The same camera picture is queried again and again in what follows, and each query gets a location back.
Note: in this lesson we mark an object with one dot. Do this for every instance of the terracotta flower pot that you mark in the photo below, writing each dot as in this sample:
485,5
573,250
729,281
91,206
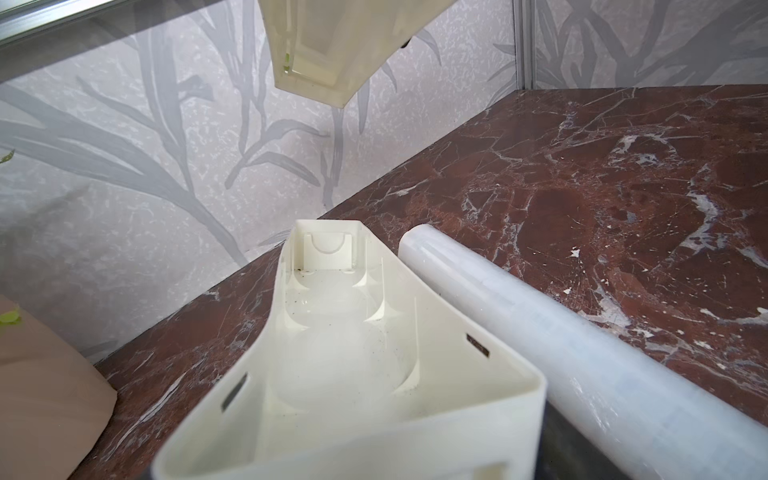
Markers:
54,403

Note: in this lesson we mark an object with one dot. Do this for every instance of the clear plastic wrap roll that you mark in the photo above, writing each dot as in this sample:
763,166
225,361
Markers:
648,421

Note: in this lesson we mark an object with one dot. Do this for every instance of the cream dispenser base tray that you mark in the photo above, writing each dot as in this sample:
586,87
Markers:
362,371

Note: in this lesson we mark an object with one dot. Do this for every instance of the aluminium frame horizontal bar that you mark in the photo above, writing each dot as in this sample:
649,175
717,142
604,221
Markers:
23,18

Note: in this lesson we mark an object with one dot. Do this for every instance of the aluminium frame corner post right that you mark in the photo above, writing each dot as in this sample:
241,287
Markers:
523,18

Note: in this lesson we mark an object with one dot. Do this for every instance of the cream dispenser lid yellow label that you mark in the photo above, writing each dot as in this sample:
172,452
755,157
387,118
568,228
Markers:
326,50

